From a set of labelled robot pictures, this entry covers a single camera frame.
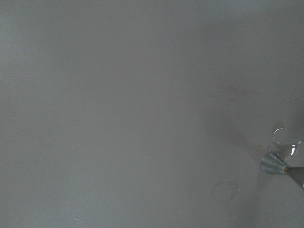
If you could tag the steel double jigger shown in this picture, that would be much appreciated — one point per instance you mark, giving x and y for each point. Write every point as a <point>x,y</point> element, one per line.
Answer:
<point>271,163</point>

